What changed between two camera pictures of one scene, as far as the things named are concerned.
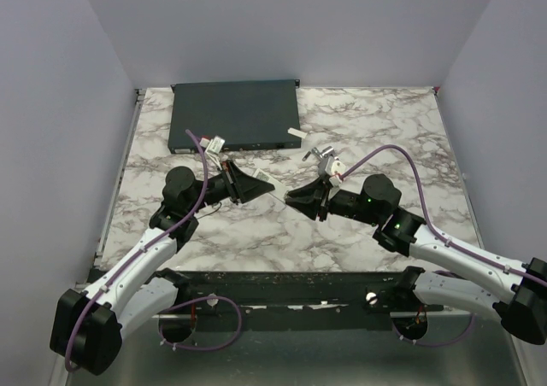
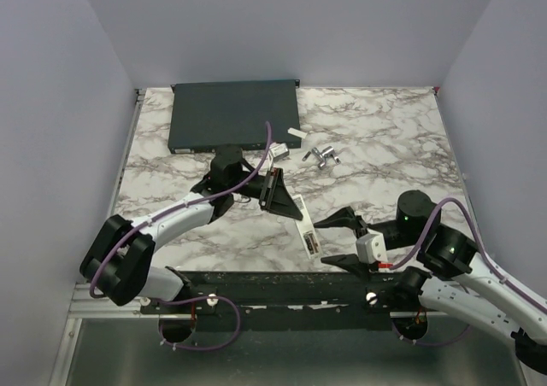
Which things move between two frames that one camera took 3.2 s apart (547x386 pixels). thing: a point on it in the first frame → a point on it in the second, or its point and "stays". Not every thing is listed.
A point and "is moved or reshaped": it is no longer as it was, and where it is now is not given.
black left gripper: [241, 186] → [278, 201]
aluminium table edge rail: [139, 95] stays
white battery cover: [297, 132] stays
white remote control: [280, 190] is moved or reshaped
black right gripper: [315, 196] → [344, 218]
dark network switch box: [246, 114] stays
